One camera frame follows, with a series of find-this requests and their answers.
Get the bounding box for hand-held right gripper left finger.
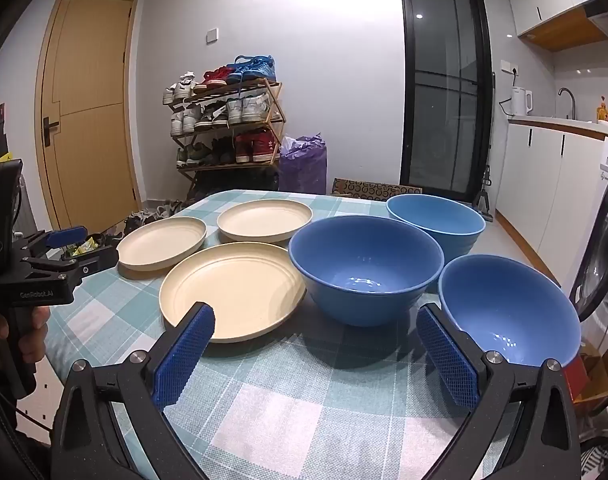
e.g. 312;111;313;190
51;301;217;480

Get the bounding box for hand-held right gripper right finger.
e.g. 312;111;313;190
415;302;582;480

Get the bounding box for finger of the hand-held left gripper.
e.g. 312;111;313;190
14;226;89;256
21;246;121;283

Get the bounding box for cream plate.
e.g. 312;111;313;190
159;242;307;345
116;216;208;273
217;199;314;244

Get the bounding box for blue bowl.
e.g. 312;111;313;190
437;254;583;368
386;193;486;261
288;215;445;327

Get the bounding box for person's left hand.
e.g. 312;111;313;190
0;305;51;368

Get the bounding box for grey trash bin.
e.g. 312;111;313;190
59;232;120;266

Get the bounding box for pile of dark shoes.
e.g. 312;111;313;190
121;199;187;236

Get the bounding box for wooden door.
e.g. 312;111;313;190
35;0;140;231

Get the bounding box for teal white checked tablecloth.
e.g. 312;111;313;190
44;189;535;480

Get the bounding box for red box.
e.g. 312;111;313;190
564;355;590;393

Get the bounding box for open cardboard box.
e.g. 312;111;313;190
566;342;608;406

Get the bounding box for brown circle-patterned doormat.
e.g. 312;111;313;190
331;178;424;197

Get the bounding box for white lower kitchen cabinets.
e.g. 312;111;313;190
496;115;608;281

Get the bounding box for purple plastic bag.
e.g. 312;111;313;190
279;132;329;193

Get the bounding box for wooden shoe rack with shoes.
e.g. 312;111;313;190
162;54;280;168

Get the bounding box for black framed glass door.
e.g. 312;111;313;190
398;0;495;213

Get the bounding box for white electric kettle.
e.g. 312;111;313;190
510;86;534;117

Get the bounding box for metal faucet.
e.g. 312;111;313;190
558;87;577;120

